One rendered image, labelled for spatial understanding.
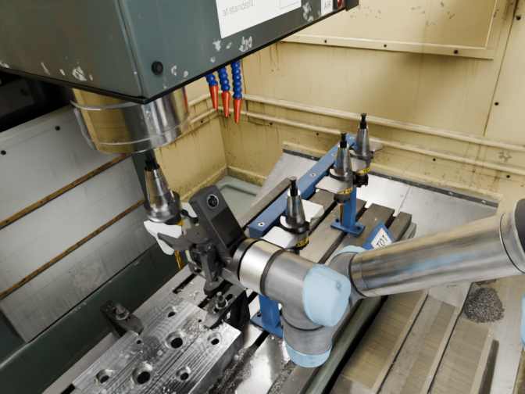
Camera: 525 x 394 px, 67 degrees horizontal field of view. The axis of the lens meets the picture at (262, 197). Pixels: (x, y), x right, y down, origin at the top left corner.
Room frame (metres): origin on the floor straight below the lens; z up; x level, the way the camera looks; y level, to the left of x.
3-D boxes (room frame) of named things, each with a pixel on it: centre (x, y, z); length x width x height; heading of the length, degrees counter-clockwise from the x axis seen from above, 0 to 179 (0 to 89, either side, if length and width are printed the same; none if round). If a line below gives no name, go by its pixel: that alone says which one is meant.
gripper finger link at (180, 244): (0.50, 0.14, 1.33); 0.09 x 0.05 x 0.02; 64
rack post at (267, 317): (0.65, 0.01, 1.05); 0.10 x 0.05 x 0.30; 51
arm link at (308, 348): (0.40, -0.06, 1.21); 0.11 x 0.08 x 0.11; 139
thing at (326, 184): (0.78, -0.17, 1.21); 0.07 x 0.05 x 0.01; 51
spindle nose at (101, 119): (0.57, 0.17, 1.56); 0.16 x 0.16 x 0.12
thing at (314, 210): (0.70, -0.10, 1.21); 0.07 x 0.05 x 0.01; 51
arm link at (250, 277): (0.44, 0.01, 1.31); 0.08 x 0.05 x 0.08; 141
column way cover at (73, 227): (0.85, 0.52, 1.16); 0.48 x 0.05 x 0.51; 141
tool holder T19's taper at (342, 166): (0.83, -0.20, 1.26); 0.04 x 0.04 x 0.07
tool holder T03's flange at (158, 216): (0.57, 0.17, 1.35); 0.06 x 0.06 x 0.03
